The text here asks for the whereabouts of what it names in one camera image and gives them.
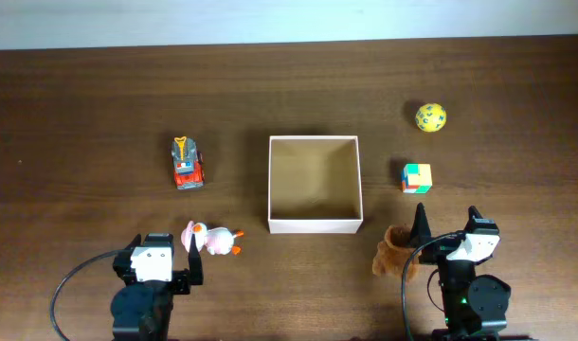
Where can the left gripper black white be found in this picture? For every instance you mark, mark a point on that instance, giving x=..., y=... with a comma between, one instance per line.
x=181, y=278

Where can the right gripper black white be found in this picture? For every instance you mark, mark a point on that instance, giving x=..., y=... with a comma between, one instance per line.
x=438, y=251

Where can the pink white toy duck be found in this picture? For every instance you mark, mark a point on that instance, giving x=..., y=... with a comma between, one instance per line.
x=217, y=241

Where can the colourful puzzle cube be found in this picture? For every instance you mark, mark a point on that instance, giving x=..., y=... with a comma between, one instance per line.
x=416, y=178

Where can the red grey toy truck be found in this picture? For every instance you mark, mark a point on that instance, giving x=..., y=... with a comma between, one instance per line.
x=187, y=164

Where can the yellow ball with blue letters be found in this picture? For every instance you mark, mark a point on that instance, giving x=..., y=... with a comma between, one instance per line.
x=431, y=117

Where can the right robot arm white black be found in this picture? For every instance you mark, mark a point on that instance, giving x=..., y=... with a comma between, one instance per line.
x=474, y=307

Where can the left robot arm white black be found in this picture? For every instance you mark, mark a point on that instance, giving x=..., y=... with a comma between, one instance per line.
x=142, y=309

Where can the brown teddy bear plush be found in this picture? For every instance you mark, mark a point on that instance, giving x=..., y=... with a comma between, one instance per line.
x=392, y=252

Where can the white open cardboard box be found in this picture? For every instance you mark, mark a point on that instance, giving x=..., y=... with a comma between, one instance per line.
x=314, y=184

